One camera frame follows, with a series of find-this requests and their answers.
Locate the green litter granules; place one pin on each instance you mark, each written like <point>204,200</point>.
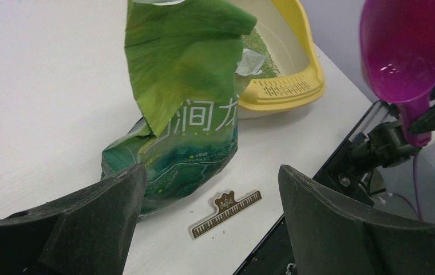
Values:
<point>255,43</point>

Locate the magenta plastic scoop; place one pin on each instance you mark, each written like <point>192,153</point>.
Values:
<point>397,43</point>

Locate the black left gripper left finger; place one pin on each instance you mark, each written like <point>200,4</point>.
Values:
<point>86,232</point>

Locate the yellow litter box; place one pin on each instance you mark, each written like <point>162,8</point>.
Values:
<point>285,29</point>

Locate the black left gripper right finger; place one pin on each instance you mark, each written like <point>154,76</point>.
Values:
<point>331,233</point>

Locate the green cat litter bag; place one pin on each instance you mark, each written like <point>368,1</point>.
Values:
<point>182,63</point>

